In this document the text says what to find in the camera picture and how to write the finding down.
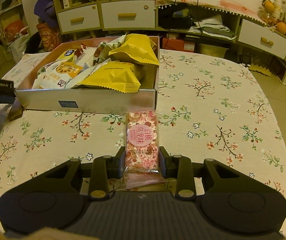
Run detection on white drawer cabinet right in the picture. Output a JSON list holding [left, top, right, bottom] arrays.
[[237, 18, 286, 61]]

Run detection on pink silver cardboard box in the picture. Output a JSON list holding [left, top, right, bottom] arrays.
[[15, 37, 159, 114]]

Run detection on yellow snack bag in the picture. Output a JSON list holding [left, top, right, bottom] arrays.
[[108, 34, 159, 66], [78, 61, 146, 93]]

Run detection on floral tablecloth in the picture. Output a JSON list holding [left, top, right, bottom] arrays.
[[0, 50, 286, 236]]

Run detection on orange cartoon bag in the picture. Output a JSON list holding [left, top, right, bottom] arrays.
[[36, 22, 62, 52]]

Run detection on red storage box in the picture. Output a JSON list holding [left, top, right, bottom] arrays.
[[162, 37, 196, 53]]

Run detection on white drawer cabinet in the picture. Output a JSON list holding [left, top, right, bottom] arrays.
[[237, 18, 286, 61], [53, 0, 156, 34]]

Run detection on white gold small packet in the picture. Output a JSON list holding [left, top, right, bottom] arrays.
[[32, 61, 83, 89]]

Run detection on gold bar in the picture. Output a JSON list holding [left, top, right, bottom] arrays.
[[8, 99, 24, 121]]

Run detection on oranges on stand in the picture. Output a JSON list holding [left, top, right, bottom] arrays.
[[257, 0, 286, 35]]

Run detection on purple hat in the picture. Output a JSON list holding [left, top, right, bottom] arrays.
[[34, 0, 58, 28]]

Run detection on white drawer cabinet left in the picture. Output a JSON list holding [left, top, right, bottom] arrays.
[[53, 0, 156, 34]]

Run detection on pink nougat bar packet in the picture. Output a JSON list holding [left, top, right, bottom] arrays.
[[124, 111, 163, 190]]

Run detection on small yellow blue packet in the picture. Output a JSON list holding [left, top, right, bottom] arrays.
[[56, 49, 77, 62]]

